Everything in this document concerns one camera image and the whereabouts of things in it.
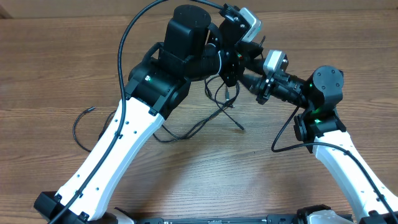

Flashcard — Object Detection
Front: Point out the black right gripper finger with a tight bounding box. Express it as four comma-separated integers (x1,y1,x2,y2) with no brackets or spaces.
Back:
244,58,266,75
239,74,267,95

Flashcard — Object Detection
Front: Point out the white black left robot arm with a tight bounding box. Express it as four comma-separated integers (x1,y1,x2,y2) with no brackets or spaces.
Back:
34,1,262,223

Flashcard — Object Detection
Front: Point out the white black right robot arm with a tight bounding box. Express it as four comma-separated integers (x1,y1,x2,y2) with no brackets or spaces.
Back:
239,58,397,223

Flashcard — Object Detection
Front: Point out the black usb cable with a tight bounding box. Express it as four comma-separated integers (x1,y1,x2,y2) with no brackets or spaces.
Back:
72,35,267,153

